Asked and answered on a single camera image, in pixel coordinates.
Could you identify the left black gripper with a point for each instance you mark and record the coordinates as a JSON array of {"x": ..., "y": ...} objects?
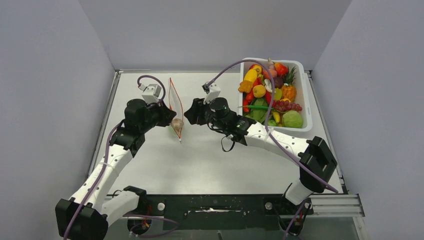
[{"x": 164, "y": 111}]

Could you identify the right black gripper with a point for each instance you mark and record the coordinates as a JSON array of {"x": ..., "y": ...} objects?
[{"x": 195, "y": 114}]

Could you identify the clear zip top bag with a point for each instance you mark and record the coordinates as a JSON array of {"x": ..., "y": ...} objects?
[{"x": 175, "y": 104}]

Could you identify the green toy vegetable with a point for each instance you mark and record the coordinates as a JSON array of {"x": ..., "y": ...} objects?
[{"x": 173, "y": 131}]

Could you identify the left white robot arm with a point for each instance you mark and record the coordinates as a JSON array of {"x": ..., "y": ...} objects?
[{"x": 122, "y": 145}]

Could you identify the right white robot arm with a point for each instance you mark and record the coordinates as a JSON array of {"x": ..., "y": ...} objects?
[{"x": 314, "y": 158}]

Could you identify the white plastic food bin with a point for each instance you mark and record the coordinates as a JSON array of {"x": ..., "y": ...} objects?
[{"x": 274, "y": 94}]

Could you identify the green toy chili pepper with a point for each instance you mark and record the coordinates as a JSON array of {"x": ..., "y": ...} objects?
[{"x": 255, "y": 107}]

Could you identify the yellow toy lemon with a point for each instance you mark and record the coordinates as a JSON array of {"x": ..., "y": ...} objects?
[{"x": 259, "y": 91}]

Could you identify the toy peach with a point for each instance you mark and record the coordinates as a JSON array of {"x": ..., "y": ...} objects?
[{"x": 270, "y": 73}]

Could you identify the purple toy grapes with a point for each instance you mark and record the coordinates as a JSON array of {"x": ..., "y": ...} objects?
[{"x": 285, "y": 105}]

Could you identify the toy pineapple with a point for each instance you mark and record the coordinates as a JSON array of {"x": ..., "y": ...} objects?
[{"x": 289, "y": 90}]

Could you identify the green toy cabbage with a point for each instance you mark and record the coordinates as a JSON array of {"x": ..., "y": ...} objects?
[{"x": 292, "y": 119}]

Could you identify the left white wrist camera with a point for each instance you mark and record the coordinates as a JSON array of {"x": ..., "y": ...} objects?
[{"x": 151, "y": 93}]

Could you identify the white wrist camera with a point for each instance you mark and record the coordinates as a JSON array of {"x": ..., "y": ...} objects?
[
  {"x": 151, "y": 93},
  {"x": 212, "y": 92}
]

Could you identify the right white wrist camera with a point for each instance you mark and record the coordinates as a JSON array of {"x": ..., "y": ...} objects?
[{"x": 212, "y": 92}]

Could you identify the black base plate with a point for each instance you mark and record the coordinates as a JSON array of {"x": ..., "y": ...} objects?
[{"x": 293, "y": 224}]

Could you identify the aluminium frame rail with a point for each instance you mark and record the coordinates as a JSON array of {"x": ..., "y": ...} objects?
[{"x": 334, "y": 202}]

